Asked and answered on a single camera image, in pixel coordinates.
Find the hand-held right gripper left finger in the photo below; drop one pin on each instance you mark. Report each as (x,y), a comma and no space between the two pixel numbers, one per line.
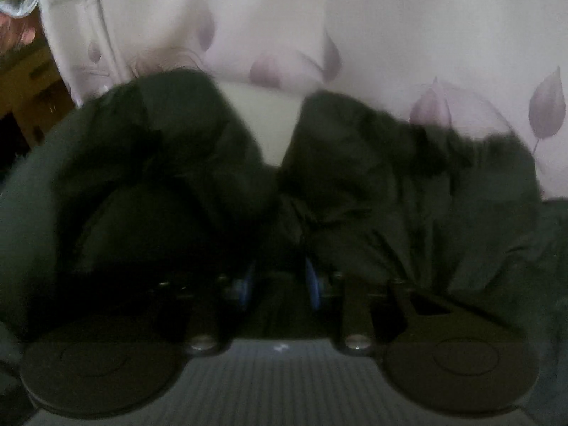
(243,292)

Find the floral bed sheet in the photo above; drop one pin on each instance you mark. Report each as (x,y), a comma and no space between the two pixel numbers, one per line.
(377,17)

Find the dark garment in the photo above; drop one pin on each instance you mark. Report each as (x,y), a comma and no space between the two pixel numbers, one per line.
(399,186)

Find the cream cloth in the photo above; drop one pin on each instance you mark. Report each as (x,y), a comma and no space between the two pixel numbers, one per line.
(266,120)

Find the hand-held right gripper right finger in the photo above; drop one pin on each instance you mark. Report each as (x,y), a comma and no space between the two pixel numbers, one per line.
(315,288)

